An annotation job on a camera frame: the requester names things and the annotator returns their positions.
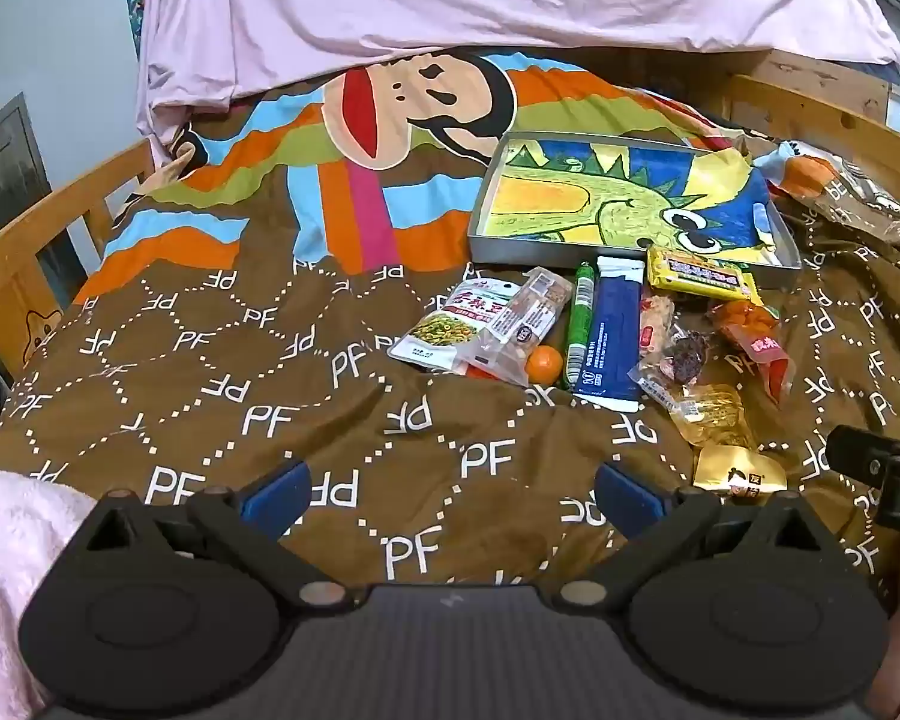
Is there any pink fluffy cloth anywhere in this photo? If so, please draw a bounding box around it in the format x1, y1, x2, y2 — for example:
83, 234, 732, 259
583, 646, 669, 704
0, 469, 102, 720

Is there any clear nut bar packet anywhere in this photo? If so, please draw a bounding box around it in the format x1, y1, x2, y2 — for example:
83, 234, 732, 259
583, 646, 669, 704
469, 270, 575, 383

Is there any dark plum packet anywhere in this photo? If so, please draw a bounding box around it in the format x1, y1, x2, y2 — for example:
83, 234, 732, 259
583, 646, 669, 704
628, 334, 713, 398

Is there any orange red-label snack packet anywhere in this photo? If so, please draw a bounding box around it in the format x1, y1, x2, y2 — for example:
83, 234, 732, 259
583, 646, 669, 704
709, 298, 796, 406

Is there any blue patterned cloth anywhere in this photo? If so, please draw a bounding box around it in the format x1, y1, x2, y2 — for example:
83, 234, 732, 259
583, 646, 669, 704
124, 0, 155, 61

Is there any rice cracker packet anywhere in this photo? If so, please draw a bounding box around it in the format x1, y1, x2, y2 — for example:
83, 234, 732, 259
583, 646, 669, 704
640, 294, 677, 376

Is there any cartoon sticker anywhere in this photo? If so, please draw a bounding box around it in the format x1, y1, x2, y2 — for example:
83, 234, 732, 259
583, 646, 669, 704
11, 307, 61, 365

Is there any brown printed blanket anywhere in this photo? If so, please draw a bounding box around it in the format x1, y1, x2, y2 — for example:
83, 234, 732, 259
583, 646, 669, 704
0, 45, 900, 593

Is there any small orange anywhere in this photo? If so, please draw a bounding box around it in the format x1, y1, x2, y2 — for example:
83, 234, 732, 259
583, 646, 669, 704
525, 345, 565, 385

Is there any dinosaur print sheet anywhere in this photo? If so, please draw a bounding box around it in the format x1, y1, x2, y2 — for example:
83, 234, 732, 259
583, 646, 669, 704
480, 136, 779, 252

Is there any grey wall panel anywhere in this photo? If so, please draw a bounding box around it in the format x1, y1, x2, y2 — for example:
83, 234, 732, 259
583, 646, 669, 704
0, 92, 65, 278

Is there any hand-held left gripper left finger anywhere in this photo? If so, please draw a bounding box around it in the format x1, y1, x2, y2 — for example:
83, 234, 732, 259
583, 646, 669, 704
82, 459, 346, 608

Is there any green sausage stick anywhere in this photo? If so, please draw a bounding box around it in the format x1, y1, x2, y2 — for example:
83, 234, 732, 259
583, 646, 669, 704
562, 261, 597, 389

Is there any clear yellow snack packet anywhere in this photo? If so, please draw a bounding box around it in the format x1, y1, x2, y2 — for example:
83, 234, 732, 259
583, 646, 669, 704
667, 382, 755, 451

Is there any green bean snack pouch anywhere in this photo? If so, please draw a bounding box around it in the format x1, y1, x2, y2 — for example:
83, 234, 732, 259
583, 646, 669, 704
388, 277, 530, 372

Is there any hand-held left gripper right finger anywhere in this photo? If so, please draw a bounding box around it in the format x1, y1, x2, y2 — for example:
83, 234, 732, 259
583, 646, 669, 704
559, 459, 830, 608

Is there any pale wooden board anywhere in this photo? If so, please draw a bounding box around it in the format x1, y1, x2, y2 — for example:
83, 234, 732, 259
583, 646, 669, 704
763, 49, 892, 122

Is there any gold snack packet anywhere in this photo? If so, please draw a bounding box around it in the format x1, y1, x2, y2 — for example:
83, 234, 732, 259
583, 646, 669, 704
692, 444, 788, 500

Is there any blue snack packet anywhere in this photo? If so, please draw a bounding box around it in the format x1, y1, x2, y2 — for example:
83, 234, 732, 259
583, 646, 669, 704
572, 255, 650, 413

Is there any metal tray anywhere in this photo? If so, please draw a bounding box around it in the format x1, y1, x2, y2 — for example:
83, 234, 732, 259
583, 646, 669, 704
469, 131, 803, 292

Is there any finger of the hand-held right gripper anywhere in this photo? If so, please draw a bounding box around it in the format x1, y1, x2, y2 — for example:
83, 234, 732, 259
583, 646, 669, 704
827, 426, 900, 477

